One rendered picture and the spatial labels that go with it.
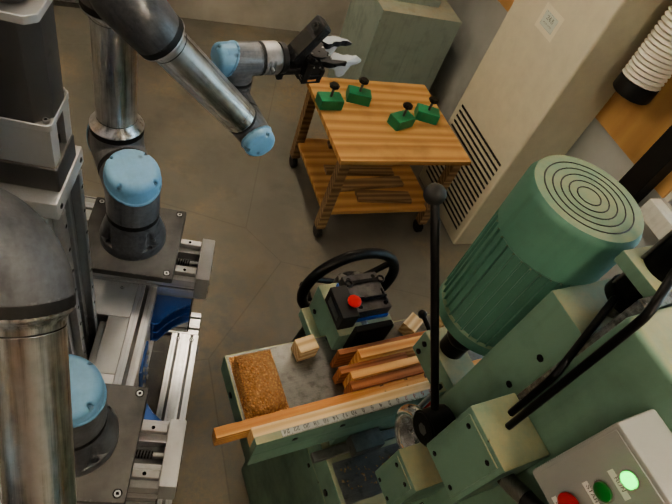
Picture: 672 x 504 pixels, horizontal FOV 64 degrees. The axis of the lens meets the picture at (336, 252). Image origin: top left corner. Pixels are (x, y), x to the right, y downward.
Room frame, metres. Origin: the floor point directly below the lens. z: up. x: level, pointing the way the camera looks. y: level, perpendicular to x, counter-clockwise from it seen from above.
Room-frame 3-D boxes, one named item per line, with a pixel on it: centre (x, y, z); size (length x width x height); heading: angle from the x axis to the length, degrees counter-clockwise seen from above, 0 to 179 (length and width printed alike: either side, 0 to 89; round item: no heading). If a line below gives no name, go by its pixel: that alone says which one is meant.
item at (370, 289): (0.74, -0.08, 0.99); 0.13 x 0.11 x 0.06; 130
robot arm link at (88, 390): (0.29, 0.31, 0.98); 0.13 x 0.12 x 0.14; 124
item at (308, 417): (0.57, -0.23, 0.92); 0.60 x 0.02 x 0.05; 130
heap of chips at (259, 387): (0.50, 0.03, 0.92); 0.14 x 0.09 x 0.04; 40
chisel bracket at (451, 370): (0.63, -0.29, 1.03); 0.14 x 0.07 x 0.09; 40
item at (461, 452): (0.38, -0.30, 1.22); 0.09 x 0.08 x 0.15; 40
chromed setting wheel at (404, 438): (0.47, -0.27, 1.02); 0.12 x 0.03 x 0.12; 40
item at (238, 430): (0.57, -0.19, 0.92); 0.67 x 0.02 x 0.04; 130
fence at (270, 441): (0.56, -0.24, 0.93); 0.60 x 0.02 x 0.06; 130
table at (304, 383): (0.67, -0.14, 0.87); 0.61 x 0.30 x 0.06; 130
